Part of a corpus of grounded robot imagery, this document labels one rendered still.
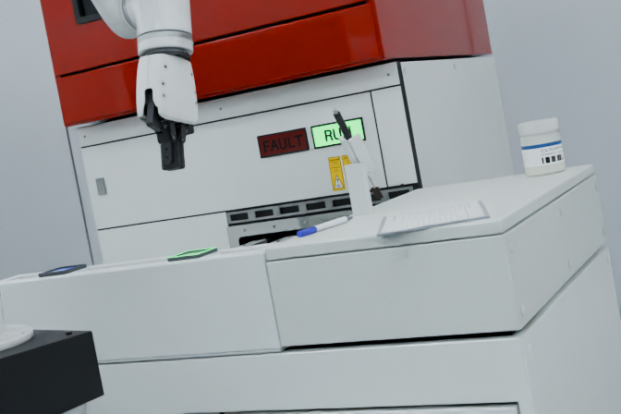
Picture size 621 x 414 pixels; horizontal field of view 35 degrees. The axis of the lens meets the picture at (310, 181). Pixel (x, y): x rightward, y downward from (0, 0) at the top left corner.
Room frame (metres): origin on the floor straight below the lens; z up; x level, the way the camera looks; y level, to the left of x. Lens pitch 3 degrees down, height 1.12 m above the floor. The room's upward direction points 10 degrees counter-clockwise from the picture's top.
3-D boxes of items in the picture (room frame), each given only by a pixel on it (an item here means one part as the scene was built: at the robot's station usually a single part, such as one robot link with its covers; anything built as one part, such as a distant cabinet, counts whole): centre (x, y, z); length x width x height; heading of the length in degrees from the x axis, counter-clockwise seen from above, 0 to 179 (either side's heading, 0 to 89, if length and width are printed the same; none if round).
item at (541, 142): (1.74, -0.42, 1.01); 0.07 x 0.07 x 0.10
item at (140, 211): (2.12, 0.15, 1.02); 0.82 x 0.03 x 0.40; 63
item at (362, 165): (1.62, -0.08, 1.03); 0.06 x 0.04 x 0.13; 153
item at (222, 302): (1.54, 0.31, 0.89); 0.55 x 0.09 x 0.14; 63
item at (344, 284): (1.57, -0.22, 0.89); 0.62 x 0.35 x 0.14; 153
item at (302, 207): (2.03, 0.00, 0.96); 0.44 x 0.01 x 0.02; 63
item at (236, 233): (2.03, 0.00, 0.89); 0.44 x 0.02 x 0.10; 63
